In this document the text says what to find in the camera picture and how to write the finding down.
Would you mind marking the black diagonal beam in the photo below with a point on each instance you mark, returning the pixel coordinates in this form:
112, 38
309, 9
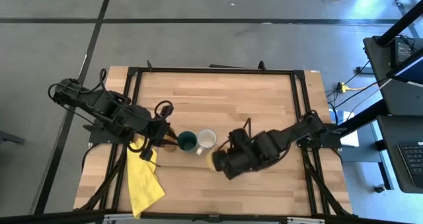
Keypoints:
401, 24

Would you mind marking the white mug red lattice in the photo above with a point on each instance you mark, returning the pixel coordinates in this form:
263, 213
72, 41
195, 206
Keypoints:
207, 138

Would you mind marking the yellow cloth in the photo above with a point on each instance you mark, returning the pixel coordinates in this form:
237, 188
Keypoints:
142, 184

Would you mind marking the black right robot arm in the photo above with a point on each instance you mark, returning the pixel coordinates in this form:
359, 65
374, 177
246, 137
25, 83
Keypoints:
297, 131

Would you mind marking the black desk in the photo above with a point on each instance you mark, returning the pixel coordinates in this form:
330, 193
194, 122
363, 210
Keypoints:
396, 98

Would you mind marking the black metal table frame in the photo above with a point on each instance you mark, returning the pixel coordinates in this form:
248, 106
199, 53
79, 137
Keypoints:
297, 82

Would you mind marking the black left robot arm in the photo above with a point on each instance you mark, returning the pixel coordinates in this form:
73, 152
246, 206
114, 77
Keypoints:
102, 108

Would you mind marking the dark green cup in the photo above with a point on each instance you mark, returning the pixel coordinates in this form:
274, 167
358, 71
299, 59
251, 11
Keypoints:
187, 141

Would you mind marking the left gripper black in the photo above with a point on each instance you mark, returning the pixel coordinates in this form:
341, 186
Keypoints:
150, 125

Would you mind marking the black keyboard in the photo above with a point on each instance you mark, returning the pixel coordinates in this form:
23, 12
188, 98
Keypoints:
413, 164

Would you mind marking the black power adapter box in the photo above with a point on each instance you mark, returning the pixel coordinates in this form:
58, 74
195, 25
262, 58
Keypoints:
403, 50

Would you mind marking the dark flat monitor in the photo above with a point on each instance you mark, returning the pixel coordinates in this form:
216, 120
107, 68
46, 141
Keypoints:
408, 68

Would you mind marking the amber faceted glass tumbler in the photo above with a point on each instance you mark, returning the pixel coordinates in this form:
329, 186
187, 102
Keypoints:
172, 146

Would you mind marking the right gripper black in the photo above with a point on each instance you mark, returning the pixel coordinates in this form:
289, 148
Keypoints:
238, 161

